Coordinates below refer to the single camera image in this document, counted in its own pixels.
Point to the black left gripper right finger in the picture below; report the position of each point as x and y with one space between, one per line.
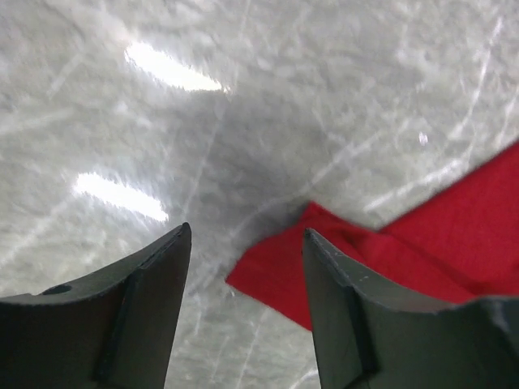
370 332

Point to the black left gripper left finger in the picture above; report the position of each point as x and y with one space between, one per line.
113 328

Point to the red t shirt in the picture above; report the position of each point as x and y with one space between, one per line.
458 245

